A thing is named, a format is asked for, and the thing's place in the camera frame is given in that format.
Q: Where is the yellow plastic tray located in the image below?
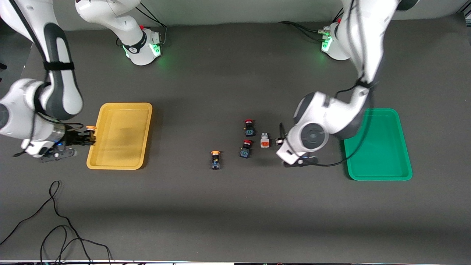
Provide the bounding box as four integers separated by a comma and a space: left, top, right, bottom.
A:
86, 102, 153, 170

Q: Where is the red push button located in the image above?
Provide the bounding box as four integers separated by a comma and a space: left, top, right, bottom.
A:
243, 119, 257, 137
239, 139, 254, 159

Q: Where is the green plastic tray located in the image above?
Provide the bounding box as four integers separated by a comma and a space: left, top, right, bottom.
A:
343, 108, 413, 181

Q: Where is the black cable with loop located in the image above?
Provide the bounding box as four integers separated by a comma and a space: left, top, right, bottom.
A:
0, 180, 92, 265

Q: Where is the black curled cable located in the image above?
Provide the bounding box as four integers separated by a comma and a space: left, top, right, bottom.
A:
40, 225, 113, 265

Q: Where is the black left arm base cable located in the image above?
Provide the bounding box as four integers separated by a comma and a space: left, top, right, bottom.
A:
278, 21, 330, 42

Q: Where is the black arm base cable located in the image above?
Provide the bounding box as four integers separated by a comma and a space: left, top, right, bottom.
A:
135, 3, 168, 46
278, 21, 330, 42

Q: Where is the black right arm base cable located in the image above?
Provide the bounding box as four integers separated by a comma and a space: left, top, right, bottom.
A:
135, 3, 168, 46

